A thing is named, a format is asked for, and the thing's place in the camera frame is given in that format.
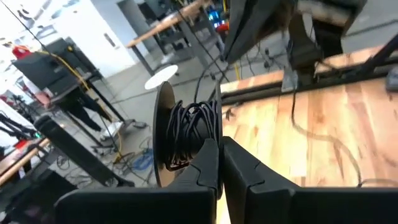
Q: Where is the wooden workbench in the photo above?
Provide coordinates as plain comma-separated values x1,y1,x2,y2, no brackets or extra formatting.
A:
126,0,216,75

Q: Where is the black cabinet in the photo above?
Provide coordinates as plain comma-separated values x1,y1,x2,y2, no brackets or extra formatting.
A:
12,37,104,98

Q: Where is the black aluminium table frame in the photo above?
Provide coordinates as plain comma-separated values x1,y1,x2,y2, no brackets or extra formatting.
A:
220,34,398,106

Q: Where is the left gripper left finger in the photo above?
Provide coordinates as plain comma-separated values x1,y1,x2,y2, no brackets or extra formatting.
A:
54,139,221,224

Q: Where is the yellow hanging cable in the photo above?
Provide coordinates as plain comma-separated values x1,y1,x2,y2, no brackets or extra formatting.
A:
37,50,91,91

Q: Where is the distant wooden table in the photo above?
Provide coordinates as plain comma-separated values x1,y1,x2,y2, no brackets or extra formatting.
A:
0,138,51,188

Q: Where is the person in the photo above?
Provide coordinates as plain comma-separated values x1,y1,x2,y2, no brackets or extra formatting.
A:
60,89,113,132

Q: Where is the glowing computer tower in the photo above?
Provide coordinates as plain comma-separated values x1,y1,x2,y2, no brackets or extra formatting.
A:
207,10,225,29

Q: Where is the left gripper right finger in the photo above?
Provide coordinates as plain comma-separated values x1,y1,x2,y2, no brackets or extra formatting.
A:
223,137,398,224

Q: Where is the silver round-base floor stand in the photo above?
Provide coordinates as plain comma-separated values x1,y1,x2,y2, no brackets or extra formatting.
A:
144,64,179,91

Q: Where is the blue coiled cable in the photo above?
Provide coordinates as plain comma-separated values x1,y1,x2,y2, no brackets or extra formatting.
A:
131,151,155,172

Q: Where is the black cord spool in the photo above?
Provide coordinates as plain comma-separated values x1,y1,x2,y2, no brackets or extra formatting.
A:
152,81,223,188

